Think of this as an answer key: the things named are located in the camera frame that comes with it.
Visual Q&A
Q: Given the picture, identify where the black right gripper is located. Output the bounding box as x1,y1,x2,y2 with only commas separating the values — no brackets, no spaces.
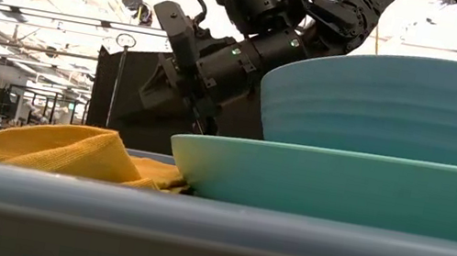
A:
132,0,276,145

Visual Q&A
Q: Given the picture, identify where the yellow cloth napkin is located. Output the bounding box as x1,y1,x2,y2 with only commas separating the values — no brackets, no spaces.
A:
0,110,198,197

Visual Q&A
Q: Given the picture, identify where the teal bowl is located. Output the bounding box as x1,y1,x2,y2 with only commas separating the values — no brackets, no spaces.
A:
161,118,457,242

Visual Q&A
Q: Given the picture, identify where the blue ribbed bowl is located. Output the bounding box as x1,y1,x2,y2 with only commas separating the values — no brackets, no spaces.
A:
250,29,457,173

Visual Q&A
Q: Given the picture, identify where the blue plastic tray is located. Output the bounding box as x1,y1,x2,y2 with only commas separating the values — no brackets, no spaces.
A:
0,126,457,256

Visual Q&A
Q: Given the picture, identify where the black partition panel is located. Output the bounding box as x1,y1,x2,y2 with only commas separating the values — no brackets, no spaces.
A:
82,35,277,172

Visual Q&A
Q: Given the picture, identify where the black background robot station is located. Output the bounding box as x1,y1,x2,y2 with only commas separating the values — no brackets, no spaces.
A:
0,83,90,140

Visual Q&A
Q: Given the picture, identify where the metal pole with ring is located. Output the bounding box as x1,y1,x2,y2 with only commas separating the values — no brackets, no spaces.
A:
100,31,139,130

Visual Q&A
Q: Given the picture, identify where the overhead metal rail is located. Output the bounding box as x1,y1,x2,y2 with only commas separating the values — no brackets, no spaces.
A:
0,2,170,41

